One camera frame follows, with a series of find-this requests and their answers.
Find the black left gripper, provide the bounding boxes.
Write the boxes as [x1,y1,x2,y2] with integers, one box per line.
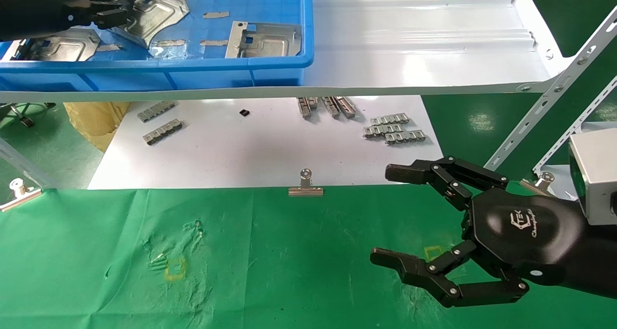
[18,0,137,37]

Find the green cloth mat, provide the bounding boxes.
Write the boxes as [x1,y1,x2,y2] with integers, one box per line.
[0,184,617,329]

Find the yellow paper bag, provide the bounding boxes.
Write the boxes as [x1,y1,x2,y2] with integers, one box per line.
[63,102,131,154]

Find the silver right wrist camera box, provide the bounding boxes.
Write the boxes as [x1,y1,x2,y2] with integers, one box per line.
[568,128,617,226]

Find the white paper sheet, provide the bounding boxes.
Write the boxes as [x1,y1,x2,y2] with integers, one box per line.
[88,95,445,190]

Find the white shelf board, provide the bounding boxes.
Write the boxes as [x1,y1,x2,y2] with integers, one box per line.
[0,0,575,104]

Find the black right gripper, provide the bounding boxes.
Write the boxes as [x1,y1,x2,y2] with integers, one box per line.
[369,155,587,309]

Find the silver binder clip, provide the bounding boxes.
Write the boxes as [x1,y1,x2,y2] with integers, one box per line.
[288,169,325,197]
[521,171,556,197]
[0,178,43,212]

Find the blue plastic bin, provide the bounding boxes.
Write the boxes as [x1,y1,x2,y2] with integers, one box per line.
[0,0,314,93]

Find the white slotted angle rail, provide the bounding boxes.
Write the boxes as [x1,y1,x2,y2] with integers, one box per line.
[483,6,617,173]
[532,76,617,176]

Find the grey slanted frame bar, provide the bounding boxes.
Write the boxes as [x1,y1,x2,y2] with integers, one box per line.
[0,137,58,190]

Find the stamped metal bracket plate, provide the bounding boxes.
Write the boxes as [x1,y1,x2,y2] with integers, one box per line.
[0,26,101,63]
[225,21,303,59]
[108,0,190,50]

